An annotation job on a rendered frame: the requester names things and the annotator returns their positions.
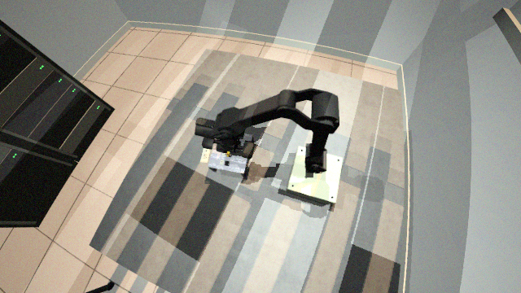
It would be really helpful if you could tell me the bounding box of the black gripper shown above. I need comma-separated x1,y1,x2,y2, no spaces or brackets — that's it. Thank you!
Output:
202,137,255,159

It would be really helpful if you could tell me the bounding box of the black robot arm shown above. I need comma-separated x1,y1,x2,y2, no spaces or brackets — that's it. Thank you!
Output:
195,88,339,173

